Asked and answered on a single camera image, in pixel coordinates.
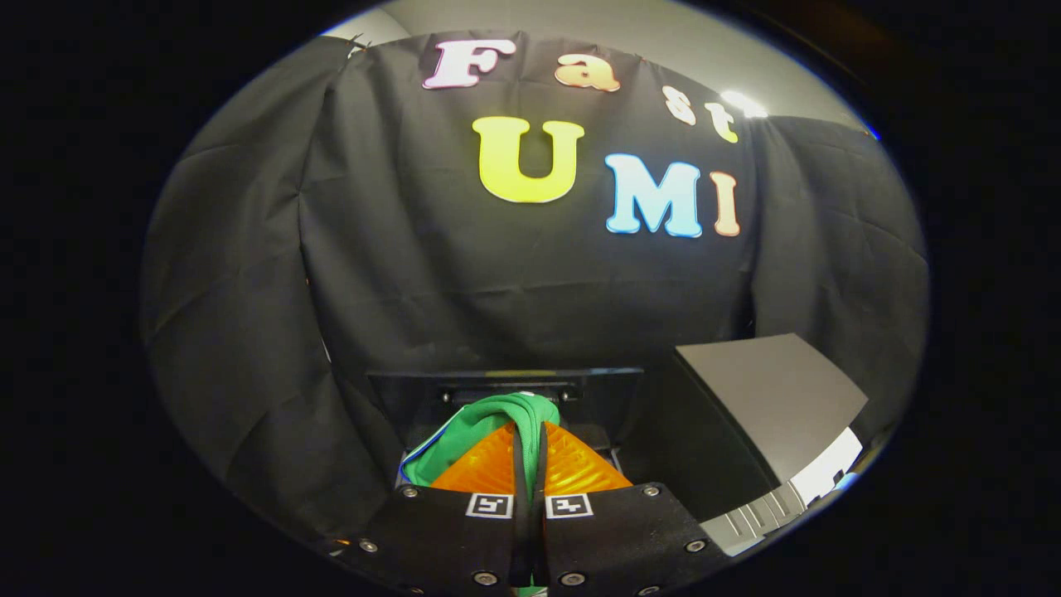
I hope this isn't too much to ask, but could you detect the beige cabinet with dark top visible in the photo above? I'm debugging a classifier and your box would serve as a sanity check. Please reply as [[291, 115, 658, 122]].
[[618, 333, 870, 556]]

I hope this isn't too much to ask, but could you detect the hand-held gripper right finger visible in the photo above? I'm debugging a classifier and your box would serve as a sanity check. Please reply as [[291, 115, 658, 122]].
[[530, 421, 734, 597]]

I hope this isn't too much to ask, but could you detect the black backdrop cloth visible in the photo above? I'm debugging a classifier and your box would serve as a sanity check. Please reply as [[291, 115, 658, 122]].
[[139, 32, 929, 540]]

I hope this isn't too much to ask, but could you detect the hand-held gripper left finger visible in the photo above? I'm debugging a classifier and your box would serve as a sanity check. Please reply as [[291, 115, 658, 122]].
[[332, 421, 531, 597]]

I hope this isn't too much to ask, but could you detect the green polo shirt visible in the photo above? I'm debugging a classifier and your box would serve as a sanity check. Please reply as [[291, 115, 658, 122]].
[[400, 391, 561, 498]]

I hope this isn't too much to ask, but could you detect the ceiling light panel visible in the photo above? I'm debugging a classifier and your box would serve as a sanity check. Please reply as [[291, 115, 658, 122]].
[[721, 90, 768, 119]]

